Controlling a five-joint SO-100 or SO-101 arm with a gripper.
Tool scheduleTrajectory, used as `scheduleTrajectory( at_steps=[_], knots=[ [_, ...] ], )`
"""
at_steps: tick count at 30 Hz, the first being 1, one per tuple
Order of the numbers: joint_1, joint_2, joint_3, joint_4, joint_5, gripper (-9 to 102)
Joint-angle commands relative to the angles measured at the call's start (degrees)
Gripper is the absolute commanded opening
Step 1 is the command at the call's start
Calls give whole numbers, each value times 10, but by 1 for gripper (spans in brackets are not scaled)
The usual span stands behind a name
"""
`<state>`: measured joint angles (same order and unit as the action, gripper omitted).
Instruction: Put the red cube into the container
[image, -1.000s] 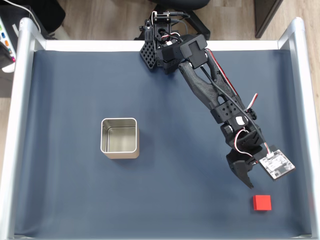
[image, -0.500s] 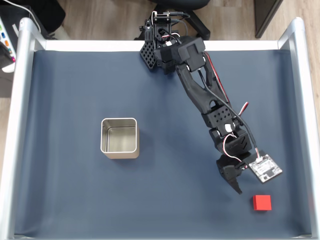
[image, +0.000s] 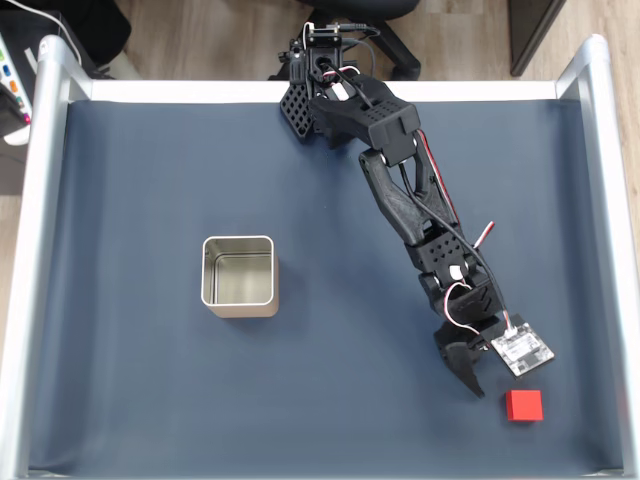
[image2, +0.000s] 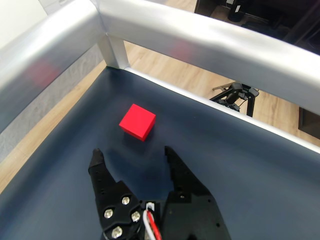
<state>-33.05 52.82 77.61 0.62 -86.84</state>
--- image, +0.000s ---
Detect dark cabinet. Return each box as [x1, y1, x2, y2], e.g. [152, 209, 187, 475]
[509, 0, 569, 77]

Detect silver table frame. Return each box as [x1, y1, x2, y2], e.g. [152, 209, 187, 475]
[0, 33, 640, 480]

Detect blue table mat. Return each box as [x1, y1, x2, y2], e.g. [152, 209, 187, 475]
[27, 97, 626, 476]

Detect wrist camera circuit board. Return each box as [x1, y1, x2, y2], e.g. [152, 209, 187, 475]
[489, 313, 556, 382]

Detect red cube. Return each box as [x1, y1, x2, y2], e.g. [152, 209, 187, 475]
[503, 388, 545, 424]

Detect white device with coloured buttons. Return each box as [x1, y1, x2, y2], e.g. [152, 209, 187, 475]
[0, 38, 40, 147]

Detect red white servo cable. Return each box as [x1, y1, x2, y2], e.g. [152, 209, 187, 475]
[444, 264, 484, 339]

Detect black camera cable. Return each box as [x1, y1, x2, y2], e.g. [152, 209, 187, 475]
[319, 59, 512, 321]

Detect square metal tin container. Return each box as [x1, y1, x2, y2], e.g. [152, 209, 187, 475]
[199, 233, 280, 319]

